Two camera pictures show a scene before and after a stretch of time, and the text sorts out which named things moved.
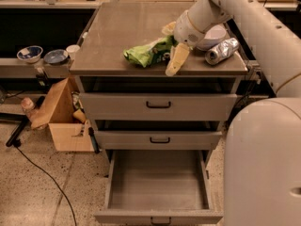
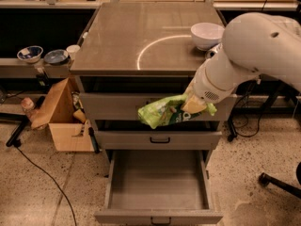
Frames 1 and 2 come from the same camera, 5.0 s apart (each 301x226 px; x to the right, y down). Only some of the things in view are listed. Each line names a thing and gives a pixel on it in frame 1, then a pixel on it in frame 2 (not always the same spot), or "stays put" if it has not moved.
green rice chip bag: x=157 y=51 → x=168 y=112
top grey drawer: x=159 y=106 stays put
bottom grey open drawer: x=158 y=187 stays put
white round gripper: x=185 y=29 → x=203 y=88
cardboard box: x=59 y=111 stays put
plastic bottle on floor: x=29 y=109 stays put
